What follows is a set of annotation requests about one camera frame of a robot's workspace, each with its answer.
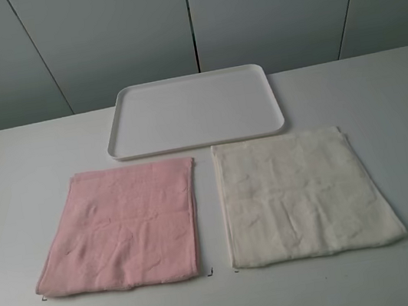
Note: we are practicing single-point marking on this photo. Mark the pink towel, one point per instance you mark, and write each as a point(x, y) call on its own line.
point(124, 228)

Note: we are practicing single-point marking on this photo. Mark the cream white towel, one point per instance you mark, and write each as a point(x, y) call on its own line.
point(299, 195)

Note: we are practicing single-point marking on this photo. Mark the white rectangular plastic tray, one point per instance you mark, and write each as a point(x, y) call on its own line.
point(204, 109)

